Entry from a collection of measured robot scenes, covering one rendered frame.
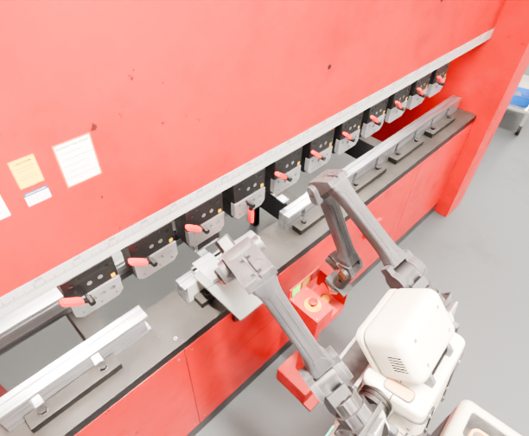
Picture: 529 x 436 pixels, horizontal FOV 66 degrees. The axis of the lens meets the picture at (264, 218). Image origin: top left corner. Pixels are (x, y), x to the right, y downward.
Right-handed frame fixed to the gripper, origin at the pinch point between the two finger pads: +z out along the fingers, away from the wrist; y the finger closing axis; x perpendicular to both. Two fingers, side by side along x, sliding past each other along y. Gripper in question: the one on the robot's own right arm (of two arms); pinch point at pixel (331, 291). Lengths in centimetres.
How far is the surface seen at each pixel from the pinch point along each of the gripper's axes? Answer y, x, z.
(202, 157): 49, 38, -60
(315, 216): 30.2, -21.3, -2.7
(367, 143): 50, -95, 5
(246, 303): 15.5, 39.3, -16.0
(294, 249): 24.2, -0.8, -1.0
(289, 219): 35.3, -6.3, -6.7
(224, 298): 22, 44, -14
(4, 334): 61, 105, 0
